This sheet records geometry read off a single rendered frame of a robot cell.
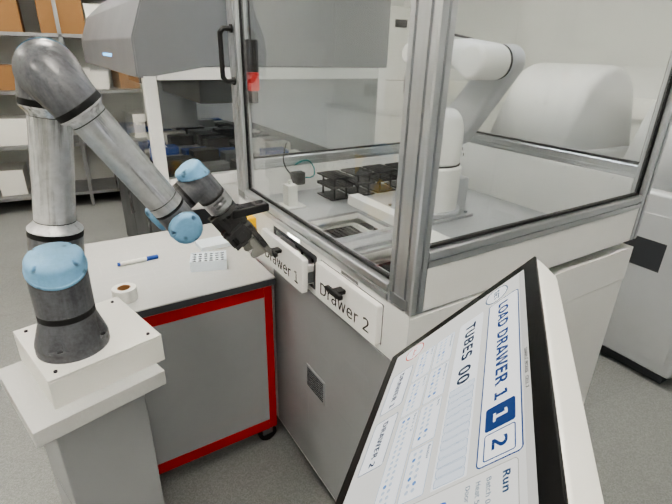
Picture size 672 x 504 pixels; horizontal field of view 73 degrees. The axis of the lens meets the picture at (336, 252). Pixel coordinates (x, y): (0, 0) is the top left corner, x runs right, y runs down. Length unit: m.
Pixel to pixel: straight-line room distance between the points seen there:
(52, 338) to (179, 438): 0.78
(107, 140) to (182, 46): 1.06
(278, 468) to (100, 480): 0.79
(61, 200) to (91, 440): 0.55
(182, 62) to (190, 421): 1.36
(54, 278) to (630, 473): 2.07
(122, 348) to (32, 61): 0.61
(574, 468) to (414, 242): 0.62
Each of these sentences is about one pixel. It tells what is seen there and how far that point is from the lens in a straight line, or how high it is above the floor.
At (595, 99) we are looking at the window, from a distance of 1.32.
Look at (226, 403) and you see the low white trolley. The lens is 1.78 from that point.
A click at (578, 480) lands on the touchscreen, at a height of 1.19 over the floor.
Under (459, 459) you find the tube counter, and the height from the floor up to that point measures 1.12.
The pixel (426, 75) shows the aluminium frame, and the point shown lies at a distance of 0.89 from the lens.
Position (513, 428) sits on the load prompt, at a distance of 0.46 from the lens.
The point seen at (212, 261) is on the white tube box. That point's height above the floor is 0.80.
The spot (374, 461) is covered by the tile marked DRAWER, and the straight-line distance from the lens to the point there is 0.62.
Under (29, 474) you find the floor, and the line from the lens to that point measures 2.21.
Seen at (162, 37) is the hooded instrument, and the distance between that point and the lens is 2.03.
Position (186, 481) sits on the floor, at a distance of 1.96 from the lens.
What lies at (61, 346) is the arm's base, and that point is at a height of 0.87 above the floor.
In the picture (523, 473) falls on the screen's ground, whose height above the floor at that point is 1.17.
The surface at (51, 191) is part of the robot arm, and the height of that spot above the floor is 1.17.
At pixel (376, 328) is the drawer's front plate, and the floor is 0.87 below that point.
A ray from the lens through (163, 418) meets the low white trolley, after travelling 1.73.
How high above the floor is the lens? 1.47
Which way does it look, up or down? 24 degrees down
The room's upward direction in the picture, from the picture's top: 1 degrees clockwise
